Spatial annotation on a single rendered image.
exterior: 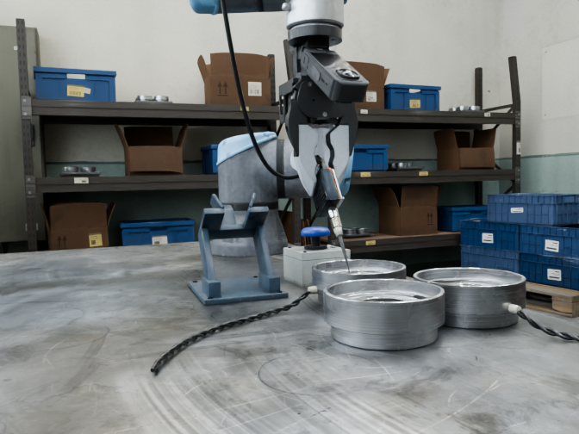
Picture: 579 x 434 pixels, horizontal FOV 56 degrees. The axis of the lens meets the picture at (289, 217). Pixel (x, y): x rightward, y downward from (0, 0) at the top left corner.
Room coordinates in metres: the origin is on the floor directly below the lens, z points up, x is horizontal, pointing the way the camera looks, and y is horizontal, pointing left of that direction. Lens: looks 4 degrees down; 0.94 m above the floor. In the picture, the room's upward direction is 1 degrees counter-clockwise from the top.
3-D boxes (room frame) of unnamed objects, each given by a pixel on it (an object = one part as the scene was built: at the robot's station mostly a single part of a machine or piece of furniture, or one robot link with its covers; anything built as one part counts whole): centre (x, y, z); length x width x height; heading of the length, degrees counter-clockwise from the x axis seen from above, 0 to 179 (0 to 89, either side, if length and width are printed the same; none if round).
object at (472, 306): (0.53, -0.17, 0.82); 0.10 x 0.10 x 0.04
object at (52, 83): (3.89, 1.48, 1.61); 0.52 x 0.38 x 0.22; 114
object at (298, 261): (0.75, -0.03, 0.82); 0.08 x 0.07 x 0.05; 21
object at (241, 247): (1.08, 0.08, 0.85); 0.15 x 0.15 x 0.10
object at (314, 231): (0.75, -0.04, 0.85); 0.04 x 0.04 x 0.05
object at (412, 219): (4.84, -1.03, 0.67); 0.52 x 0.43 x 0.43; 111
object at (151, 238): (4.07, 0.99, 0.56); 0.52 x 0.38 x 0.22; 108
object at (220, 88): (4.28, 0.39, 1.70); 0.56 x 0.36 x 0.39; 106
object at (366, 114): (4.88, -1.11, 1.00); 1.92 x 0.57 x 2.00; 111
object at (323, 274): (0.61, -0.08, 0.82); 0.10 x 0.10 x 0.04
